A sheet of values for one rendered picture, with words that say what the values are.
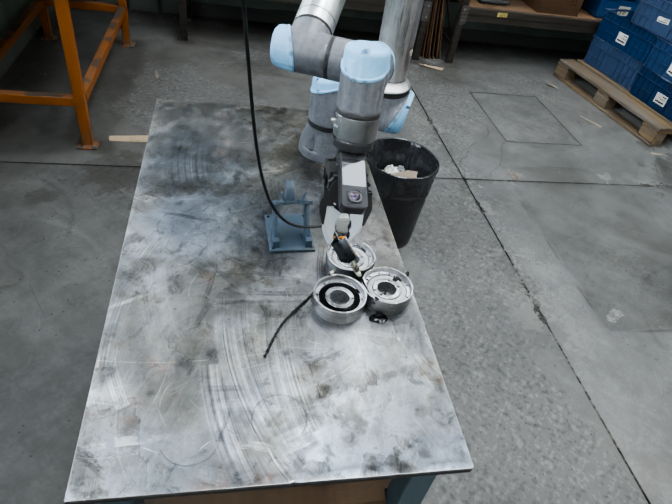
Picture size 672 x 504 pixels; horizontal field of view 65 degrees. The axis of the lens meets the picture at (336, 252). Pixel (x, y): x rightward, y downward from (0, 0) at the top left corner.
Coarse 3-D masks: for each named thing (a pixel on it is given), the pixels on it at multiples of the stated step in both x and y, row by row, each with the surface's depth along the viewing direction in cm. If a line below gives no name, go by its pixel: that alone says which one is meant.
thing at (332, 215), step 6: (330, 210) 95; (336, 210) 95; (330, 216) 95; (336, 216) 95; (324, 222) 96; (330, 222) 96; (324, 228) 96; (330, 228) 97; (324, 234) 98; (330, 234) 97; (330, 240) 98
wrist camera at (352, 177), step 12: (348, 156) 89; (360, 156) 89; (348, 168) 88; (360, 168) 88; (348, 180) 87; (360, 180) 87; (348, 192) 85; (360, 192) 86; (348, 204) 85; (360, 204) 85
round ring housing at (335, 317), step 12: (324, 276) 105; (336, 276) 106; (348, 276) 106; (336, 288) 104; (360, 288) 105; (312, 300) 102; (348, 300) 104; (360, 300) 103; (324, 312) 99; (336, 312) 98; (348, 312) 98; (360, 312) 101
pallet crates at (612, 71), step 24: (648, 0) 384; (600, 24) 429; (624, 24) 407; (648, 24) 386; (600, 48) 430; (624, 48) 409; (648, 48) 390; (576, 72) 430; (600, 72) 434; (624, 72) 411; (648, 72) 389; (600, 96) 409; (624, 96) 400; (648, 96) 390; (624, 120) 396; (648, 120) 371; (648, 144) 372
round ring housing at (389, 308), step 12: (372, 276) 108; (396, 276) 109; (372, 288) 106; (384, 288) 109; (396, 288) 107; (408, 288) 107; (372, 300) 103; (408, 300) 104; (384, 312) 104; (396, 312) 105
